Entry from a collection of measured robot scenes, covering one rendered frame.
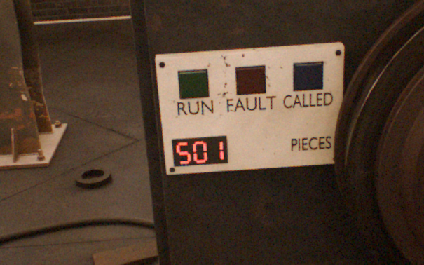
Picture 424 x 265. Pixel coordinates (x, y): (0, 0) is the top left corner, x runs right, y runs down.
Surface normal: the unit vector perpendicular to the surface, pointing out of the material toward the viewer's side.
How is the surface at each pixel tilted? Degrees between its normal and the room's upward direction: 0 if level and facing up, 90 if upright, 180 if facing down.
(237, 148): 90
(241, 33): 90
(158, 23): 90
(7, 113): 90
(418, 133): 71
